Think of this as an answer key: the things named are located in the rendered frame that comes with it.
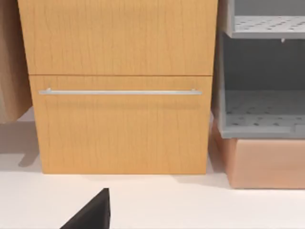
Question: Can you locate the long metal handle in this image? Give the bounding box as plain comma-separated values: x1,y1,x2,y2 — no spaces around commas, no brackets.
39,87,203,96

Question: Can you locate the pale wooden cupboard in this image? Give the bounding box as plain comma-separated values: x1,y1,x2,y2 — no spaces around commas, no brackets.
0,0,33,125

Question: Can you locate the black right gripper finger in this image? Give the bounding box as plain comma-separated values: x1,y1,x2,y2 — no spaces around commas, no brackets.
59,187,112,229

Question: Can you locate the grey cabinet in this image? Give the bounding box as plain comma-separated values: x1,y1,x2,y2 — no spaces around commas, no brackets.
211,0,305,139

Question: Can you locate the salmon-coloured box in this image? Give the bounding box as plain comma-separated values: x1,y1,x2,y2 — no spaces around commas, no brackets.
207,118,305,190

